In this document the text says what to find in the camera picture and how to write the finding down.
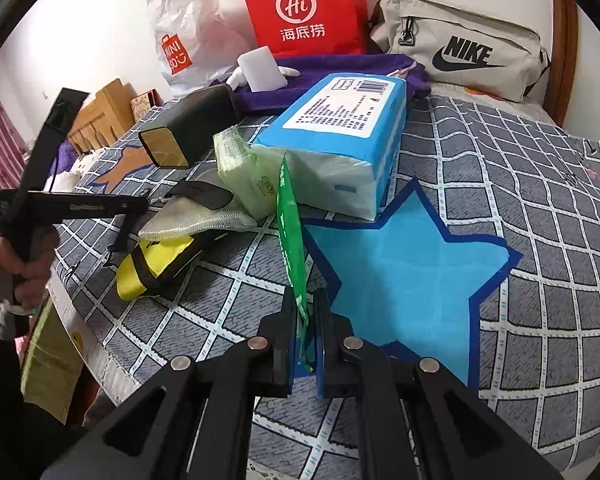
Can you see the white sponge block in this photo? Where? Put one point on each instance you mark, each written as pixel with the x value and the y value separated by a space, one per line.
pixel 262 70

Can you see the green packet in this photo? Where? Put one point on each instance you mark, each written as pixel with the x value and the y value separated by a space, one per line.
pixel 290 220

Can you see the person's left forearm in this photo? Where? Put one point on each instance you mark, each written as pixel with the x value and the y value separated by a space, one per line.
pixel 10 400

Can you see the beige waist bag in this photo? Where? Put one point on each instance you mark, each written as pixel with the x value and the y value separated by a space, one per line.
pixel 460 30

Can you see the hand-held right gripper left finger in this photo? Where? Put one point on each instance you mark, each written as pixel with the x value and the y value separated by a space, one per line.
pixel 280 340

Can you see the white spotted plush toy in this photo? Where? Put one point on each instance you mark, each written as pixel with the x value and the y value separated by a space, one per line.
pixel 77 172

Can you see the blue tissue pack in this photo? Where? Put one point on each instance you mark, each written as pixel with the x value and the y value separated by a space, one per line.
pixel 330 150

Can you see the person's left hand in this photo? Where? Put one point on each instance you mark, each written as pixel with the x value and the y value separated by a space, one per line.
pixel 30 280

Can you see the white plastic bag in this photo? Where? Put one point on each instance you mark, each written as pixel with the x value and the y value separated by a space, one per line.
pixel 190 20

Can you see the red paper bag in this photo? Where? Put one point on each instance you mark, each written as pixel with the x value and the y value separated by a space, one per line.
pixel 305 10

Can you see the yellow mini bag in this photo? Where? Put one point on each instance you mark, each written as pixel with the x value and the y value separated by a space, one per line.
pixel 145 270

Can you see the grey checked star blanket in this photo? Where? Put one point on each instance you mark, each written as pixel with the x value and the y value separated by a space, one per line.
pixel 530 260

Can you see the brown picture frame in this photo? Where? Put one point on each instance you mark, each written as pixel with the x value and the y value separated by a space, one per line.
pixel 142 105

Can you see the black and gold tin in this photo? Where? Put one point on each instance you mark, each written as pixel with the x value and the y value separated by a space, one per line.
pixel 195 115

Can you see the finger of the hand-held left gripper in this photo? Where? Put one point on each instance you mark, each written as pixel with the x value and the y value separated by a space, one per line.
pixel 122 206

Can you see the wooden headboard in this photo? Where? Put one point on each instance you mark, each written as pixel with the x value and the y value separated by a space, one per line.
pixel 105 110

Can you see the purple towel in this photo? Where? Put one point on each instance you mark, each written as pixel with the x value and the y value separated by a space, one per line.
pixel 340 66

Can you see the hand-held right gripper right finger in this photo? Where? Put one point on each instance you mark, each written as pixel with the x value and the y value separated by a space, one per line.
pixel 325 360

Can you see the purple plush toy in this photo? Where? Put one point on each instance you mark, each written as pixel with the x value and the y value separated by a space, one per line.
pixel 65 152

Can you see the pink striped curtain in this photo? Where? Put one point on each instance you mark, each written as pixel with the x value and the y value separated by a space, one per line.
pixel 0 150

